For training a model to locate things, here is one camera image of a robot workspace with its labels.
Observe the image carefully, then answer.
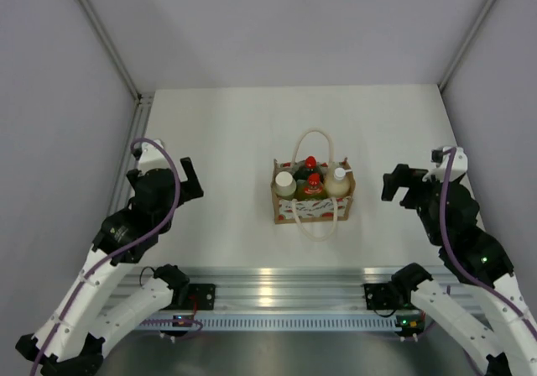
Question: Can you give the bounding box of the cream pump lotion bottle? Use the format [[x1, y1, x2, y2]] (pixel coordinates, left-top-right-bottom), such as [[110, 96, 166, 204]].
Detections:
[[324, 164, 352, 199]]

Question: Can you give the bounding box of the yellow-green red-capped bottle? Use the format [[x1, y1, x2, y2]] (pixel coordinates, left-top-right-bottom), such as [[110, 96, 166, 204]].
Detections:
[[295, 173, 328, 201]]

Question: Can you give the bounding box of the pale green white-capped bottle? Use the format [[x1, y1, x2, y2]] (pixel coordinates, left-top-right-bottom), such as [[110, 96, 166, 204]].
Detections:
[[274, 171, 297, 201]]

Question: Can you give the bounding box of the dark green red-capped bottle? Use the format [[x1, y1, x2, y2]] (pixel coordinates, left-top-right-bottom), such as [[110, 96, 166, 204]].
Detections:
[[293, 156, 324, 183]]

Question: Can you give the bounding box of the burlap watermelon canvas bag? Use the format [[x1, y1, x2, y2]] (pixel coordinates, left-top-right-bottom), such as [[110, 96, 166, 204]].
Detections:
[[271, 128, 356, 242]]

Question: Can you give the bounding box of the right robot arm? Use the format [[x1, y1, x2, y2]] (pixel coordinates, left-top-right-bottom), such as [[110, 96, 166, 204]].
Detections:
[[381, 164, 536, 375]]

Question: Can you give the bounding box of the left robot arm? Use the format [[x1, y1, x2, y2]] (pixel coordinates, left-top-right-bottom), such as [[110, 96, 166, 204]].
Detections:
[[16, 158, 204, 375]]

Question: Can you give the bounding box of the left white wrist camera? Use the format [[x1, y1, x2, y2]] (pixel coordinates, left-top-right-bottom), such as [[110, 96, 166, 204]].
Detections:
[[134, 142, 169, 174]]

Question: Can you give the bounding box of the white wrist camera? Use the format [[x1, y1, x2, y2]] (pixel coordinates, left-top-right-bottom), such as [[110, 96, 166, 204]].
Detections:
[[423, 146, 468, 182], [134, 142, 169, 174]]

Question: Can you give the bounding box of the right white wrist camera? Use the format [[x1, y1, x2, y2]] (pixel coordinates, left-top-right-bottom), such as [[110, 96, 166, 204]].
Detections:
[[423, 146, 468, 182]]

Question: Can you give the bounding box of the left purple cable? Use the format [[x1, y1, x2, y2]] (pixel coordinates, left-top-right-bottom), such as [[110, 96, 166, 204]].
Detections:
[[29, 137, 183, 376]]

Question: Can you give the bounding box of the left aluminium frame post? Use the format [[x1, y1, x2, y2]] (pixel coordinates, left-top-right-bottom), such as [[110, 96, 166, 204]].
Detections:
[[58, 0, 142, 100]]

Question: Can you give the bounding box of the aluminium frame post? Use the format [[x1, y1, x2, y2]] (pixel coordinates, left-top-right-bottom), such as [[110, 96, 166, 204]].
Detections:
[[437, 0, 497, 94], [58, 0, 142, 100]]

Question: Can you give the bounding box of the right black mount plate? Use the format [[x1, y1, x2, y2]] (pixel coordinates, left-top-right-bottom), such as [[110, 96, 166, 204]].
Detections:
[[363, 283, 399, 311]]

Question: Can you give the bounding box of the black mount plate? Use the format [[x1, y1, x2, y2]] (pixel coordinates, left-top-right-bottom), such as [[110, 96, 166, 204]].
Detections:
[[182, 284, 216, 311], [363, 283, 399, 311]]

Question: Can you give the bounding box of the left black mount plate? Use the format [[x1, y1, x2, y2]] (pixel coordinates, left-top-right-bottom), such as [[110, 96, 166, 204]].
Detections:
[[182, 284, 216, 311]]

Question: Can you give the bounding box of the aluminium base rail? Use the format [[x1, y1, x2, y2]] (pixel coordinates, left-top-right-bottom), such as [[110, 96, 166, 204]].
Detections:
[[100, 265, 521, 315]]

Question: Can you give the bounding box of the white slotted cable duct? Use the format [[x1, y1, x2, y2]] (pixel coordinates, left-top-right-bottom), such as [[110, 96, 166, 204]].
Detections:
[[133, 313, 425, 332]]

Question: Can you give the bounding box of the right aluminium frame post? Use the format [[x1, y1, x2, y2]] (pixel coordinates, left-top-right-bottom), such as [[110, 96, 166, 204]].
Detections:
[[437, 0, 497, 94]]

